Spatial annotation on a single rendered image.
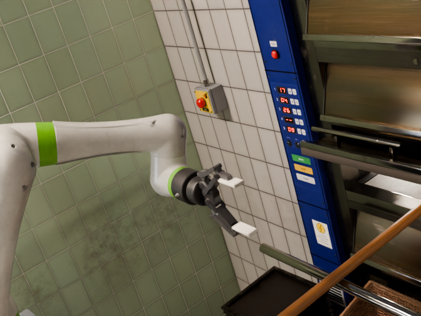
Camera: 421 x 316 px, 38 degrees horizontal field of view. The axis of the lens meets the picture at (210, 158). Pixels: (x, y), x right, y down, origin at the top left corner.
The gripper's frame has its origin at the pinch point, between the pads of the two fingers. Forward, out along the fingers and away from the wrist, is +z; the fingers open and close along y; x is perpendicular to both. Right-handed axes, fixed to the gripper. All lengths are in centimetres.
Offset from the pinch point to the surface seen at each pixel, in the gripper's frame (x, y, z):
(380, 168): -40.3, 8.2, 6.6
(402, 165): -40.7, 5.8, 13.8
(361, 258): -26.7, 28.5, 7.1
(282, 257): -17.9, 31.6, -15.9
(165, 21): -55, -27, -108
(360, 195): -55, 31, -18
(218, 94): -52, 1, -80
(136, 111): -33, 4, -115
